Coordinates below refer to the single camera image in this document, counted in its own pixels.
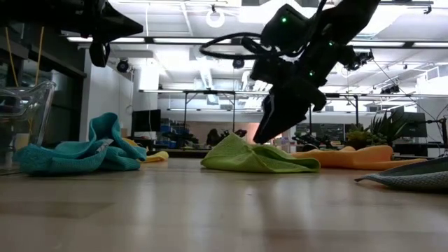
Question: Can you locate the green microfiber towel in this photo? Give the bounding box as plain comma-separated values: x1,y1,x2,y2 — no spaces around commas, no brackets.
200,132,321,174

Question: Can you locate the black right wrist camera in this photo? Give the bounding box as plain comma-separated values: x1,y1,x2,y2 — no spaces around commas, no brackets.
260,3,312,53

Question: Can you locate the teal microfiber towel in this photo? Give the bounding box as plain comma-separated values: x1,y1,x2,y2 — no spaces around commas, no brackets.
13,112,147,176

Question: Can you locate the overhead rig beam with lights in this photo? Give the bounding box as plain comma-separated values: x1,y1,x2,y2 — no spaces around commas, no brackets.
66,36,448,49

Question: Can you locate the yellow extension cable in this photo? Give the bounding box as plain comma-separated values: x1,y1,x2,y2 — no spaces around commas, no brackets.
3,26,46,87

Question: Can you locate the yellow microfiber towel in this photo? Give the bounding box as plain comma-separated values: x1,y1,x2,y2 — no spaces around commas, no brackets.
122,137,169,164

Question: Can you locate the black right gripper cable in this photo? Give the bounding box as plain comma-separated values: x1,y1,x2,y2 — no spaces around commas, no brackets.
199,31,270,60

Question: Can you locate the black ceiling spotlight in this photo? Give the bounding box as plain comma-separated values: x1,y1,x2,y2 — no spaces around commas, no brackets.
116,58,131,74

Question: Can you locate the potted succulent plant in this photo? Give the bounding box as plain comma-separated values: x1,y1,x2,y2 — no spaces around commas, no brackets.
344,111,410,151

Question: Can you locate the black computer monitor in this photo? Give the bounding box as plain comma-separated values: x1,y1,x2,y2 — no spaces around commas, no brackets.
398,111,428,138
132,109,162,133

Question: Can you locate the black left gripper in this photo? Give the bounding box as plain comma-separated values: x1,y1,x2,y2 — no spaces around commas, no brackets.
82,0,144,39

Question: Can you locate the white ring ceiling lamp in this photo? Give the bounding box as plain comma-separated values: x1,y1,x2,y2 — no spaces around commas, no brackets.
205,8,226,29

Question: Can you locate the grey microfiber towel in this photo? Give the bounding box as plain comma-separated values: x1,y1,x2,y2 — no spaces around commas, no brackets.
354,156,448,193

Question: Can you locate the clear plastic bin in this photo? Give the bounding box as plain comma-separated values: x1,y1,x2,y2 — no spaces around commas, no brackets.
0,80,57,171

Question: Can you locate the orange microfiber towel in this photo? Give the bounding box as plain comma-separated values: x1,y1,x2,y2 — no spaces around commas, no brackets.
292,145,428,172

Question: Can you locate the black-framed background table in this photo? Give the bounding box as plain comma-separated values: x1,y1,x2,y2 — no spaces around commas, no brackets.
182,90,237,133

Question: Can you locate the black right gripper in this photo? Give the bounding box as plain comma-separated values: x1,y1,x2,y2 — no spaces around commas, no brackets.
250,34,358,144

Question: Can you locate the yellow bucket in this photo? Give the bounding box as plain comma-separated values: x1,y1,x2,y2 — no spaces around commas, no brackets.
15,133,31,151

